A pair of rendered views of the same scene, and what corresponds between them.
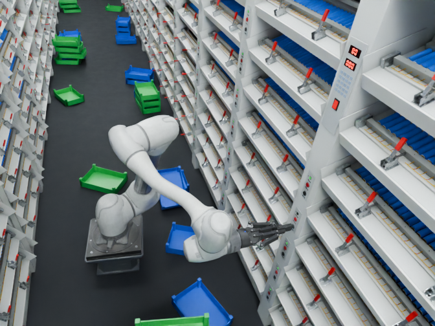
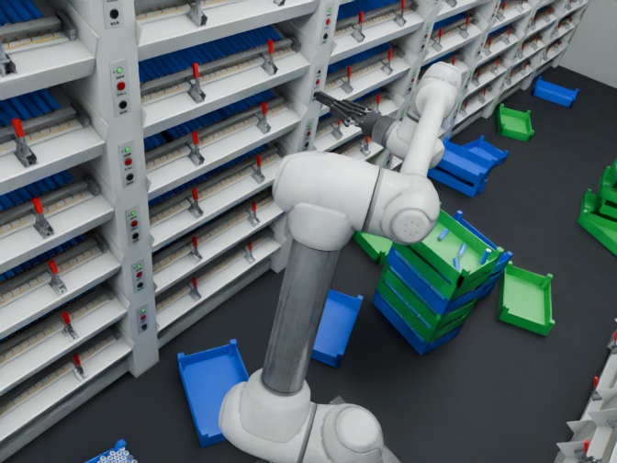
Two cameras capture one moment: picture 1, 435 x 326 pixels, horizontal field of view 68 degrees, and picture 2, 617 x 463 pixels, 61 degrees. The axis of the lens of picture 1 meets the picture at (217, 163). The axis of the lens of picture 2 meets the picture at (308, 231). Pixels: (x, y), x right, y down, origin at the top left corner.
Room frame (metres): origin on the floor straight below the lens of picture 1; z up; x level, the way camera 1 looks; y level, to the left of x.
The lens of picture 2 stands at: (1.72, 0.97, 1.58)
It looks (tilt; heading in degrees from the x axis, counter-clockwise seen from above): 41 degrees down; 235
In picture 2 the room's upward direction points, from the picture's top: 11 degrees clockwise
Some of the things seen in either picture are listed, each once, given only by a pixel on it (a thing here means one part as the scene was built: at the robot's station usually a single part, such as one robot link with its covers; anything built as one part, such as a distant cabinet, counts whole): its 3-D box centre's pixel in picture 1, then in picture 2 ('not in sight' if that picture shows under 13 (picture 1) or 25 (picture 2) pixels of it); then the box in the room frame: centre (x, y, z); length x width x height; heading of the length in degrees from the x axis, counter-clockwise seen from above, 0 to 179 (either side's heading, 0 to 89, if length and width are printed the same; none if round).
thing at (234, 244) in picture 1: (230, 240); (386, 131); (0.78, -0.08, 0.81); 0.09 x 0.06 x 0.09; 23
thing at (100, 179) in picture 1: (103, 178); not in sight; (1.85, 0.88, 0.04); 0.30 x 0.20 x 0.08; 78
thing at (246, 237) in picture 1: (248, 237); (366, 120); (0.81, -0.15, 0.81); 0.09 x 0.08 x 0.07; 113
